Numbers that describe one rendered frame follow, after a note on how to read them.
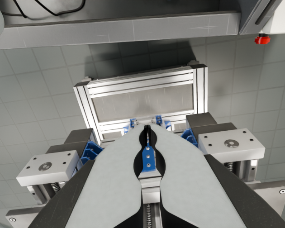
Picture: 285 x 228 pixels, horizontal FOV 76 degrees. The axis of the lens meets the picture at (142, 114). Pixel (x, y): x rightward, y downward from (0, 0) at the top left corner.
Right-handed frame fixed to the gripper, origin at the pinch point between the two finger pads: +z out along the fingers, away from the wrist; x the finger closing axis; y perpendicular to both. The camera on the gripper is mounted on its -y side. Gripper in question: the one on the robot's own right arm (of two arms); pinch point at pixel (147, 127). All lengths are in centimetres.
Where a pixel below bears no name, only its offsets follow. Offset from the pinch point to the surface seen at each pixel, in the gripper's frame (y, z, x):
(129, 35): -4.2, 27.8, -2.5
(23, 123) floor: 65, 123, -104
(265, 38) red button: -1, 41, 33
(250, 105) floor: 60, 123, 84
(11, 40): -4.8, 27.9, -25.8
